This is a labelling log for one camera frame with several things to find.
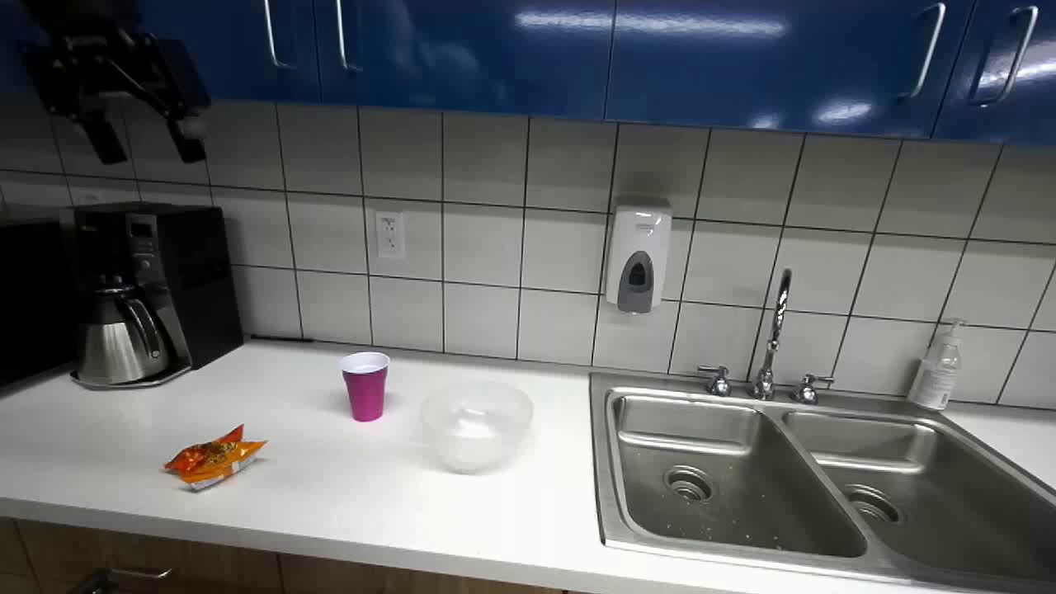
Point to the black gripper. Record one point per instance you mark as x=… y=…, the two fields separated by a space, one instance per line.
x=117 y=67

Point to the orange snack packet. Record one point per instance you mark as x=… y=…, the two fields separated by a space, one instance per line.
x=214 y=457

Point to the clear plastic bowl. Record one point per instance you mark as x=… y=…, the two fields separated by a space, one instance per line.
x=476 y=427

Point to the blue upper cabinet door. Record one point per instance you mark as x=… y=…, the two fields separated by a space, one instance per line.
x=1017 y=67
x=770 y=60
x=474 y=53
x=234 y=50

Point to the black and silver coffee maker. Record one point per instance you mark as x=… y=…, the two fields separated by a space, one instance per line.
x=186 y=276

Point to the black microwave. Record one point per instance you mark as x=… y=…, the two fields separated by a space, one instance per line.
x=35 y=303

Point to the steel coffee carafe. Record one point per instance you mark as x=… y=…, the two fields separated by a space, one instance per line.
x=117 y=343

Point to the pink plastic cup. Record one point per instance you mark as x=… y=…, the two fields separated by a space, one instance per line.
x=364 y=391

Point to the wooden base cabinet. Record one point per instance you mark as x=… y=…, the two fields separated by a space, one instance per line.
x=219 y=565

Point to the chrome sink faucet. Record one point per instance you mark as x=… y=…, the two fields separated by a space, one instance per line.
x=772 y=332

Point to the stainless steel double sink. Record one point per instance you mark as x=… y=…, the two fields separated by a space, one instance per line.
x=770 y=485

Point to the clear pump soap bottle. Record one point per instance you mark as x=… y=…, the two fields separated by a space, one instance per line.
x=934 y=373

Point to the white wall outlet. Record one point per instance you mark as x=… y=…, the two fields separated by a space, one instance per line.
x=392 y=236

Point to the white wall soap dispenser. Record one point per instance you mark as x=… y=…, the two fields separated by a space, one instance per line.
x=637 y=258

